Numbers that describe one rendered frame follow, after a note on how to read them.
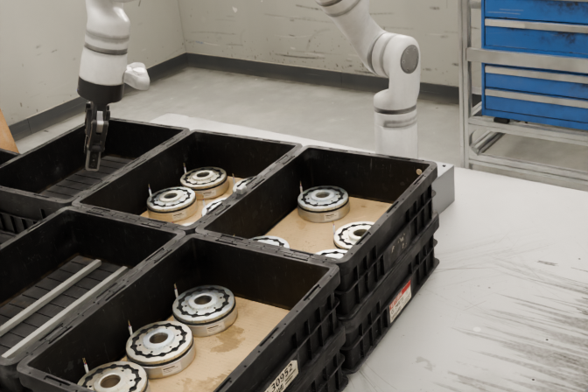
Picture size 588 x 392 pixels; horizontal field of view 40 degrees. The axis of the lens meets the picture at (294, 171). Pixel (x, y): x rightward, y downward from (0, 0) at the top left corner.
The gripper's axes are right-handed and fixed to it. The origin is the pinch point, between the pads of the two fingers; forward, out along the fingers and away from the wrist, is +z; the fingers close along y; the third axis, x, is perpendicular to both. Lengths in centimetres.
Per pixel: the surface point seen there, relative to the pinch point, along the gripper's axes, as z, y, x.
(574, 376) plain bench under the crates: 12, 45, 75
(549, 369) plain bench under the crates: 13, 42, 73
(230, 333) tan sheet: 16.3, 28.4, 22.0
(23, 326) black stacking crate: 27.4, 12.0, -8.7
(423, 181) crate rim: -5, 10, 59
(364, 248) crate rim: 0.4, 26.8, 41.6
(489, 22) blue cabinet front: -8, -147, 159
